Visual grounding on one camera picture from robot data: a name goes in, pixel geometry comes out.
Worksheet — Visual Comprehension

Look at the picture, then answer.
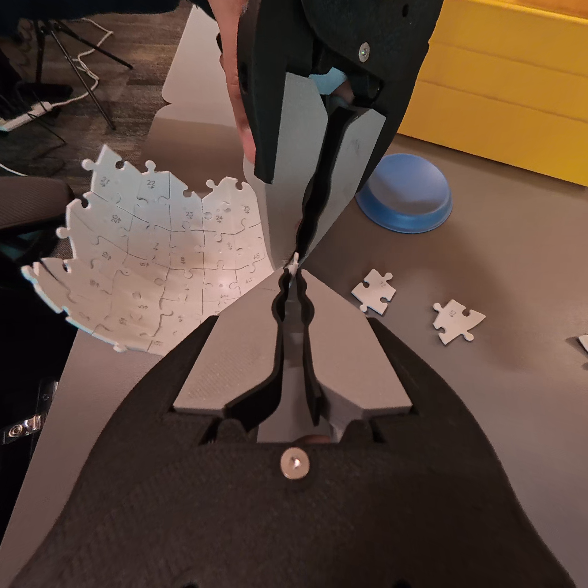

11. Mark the person's left hand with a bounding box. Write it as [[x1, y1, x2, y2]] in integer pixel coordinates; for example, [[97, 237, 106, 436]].
[[209, 0, 258, 160]]

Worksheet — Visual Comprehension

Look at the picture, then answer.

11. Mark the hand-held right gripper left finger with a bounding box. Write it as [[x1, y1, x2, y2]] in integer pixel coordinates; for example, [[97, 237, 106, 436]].
[[174, 269, 295, 432]]

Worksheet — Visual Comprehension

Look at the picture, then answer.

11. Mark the white partly built puzzle ball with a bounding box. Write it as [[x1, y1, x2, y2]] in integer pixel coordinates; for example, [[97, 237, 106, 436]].
[[21, 145, 300, 356]]

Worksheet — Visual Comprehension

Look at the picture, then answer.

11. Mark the grey mesh chair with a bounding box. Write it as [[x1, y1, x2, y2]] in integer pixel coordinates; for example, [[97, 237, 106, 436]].
[[0, 177, 74, 230]]

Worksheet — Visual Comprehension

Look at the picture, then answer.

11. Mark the yellow box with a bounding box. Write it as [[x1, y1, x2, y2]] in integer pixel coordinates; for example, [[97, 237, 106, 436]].
[[397, 0, 588, 187]]

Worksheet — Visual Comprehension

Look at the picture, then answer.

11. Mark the white power strip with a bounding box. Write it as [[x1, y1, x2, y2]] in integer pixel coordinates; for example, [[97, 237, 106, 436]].
[[0, 102, 53, 133]]

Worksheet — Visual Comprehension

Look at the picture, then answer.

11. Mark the metal badge reel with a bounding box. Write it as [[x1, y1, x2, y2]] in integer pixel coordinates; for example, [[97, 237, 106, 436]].
[[0, 381, 58, 446]]

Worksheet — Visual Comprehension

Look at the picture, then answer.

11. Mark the white pointed puzzle piece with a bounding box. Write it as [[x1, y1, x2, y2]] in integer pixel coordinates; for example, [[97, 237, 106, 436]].
[[433, 300, 487, 345]]

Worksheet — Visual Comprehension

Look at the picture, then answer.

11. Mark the black tripod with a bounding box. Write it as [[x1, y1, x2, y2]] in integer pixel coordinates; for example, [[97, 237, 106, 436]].
[[18, 18, 134, 131]]

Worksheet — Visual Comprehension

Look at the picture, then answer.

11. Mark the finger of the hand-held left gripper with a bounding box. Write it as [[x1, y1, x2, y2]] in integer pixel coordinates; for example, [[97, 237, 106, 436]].
[[243, 71, 331, 273], [298, 106, 387, 266]]

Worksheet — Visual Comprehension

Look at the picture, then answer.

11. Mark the white cable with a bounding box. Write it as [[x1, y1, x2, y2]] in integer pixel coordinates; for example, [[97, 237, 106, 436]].
[[46, 25, 115, 111]]

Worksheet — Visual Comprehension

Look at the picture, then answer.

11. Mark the blue round dish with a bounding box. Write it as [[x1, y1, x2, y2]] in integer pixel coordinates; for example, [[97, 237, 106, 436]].
[[356, 154, 453, 234]]

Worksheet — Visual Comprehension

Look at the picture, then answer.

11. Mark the white squarish puzzle piece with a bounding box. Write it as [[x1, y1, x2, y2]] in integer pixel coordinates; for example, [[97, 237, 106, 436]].
[[351, 269, 397, 317]]

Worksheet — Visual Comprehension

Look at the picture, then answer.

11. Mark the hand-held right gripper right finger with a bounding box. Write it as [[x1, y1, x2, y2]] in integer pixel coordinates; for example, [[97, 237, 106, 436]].
[[296, 269, 413, 443]]

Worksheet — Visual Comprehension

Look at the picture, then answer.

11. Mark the person's dark torso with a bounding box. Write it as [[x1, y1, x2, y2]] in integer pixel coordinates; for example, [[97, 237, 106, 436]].
[[0, 230, 79, 382]]

